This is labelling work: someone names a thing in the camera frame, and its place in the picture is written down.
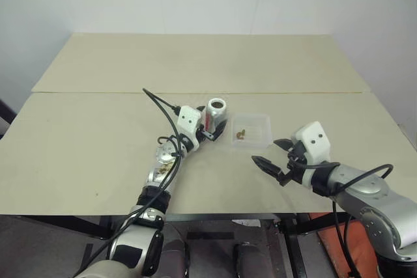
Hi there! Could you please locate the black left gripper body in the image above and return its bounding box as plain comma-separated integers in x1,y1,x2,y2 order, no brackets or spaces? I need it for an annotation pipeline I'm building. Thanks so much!
195,123,218,145

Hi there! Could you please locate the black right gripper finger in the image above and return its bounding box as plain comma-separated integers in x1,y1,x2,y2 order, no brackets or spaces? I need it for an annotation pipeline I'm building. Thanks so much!
251,156,283,183
273,138,296,152

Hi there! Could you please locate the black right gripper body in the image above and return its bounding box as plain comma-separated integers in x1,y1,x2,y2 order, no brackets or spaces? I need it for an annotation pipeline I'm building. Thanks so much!
278,142,308,188

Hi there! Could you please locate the silver metal can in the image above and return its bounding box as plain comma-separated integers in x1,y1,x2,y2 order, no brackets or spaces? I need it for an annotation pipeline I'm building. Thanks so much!
203,97,229,132

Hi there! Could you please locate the clear plastic tray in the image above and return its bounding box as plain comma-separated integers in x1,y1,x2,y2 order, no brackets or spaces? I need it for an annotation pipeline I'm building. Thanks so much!
229,112,273,150

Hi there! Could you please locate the white scrap under table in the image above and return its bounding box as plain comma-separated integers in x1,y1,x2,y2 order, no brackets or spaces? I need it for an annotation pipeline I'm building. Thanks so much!
231,219,261,227

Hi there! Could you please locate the orange mat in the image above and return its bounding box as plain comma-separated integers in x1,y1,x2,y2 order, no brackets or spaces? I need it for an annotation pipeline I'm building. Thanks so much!
308,212,382,278

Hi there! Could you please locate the black tape strip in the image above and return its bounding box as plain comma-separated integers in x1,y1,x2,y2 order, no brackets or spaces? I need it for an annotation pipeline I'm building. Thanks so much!
187,232,235,241

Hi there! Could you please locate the dark rounded shape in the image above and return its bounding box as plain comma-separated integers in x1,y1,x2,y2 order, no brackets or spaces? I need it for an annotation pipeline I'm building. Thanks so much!
233,242,261,278
162,238,190,278

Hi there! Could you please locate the black bar beside table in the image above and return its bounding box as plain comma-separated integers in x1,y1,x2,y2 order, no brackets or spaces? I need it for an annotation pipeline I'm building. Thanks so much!
0,98,17,139

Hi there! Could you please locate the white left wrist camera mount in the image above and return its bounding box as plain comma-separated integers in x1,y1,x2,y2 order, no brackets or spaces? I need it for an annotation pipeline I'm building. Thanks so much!
177,105,203,151

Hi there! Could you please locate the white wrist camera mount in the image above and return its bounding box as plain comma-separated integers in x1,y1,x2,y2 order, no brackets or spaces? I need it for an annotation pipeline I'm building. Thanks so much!
177,105,203,151
291,121,332,186

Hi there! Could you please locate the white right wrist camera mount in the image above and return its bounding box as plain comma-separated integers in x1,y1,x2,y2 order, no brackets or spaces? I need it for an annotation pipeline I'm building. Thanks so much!
291,121,332,186

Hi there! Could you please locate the black metal table frame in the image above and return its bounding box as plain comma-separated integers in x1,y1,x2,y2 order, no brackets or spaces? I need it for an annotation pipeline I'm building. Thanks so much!
68,212,356,278

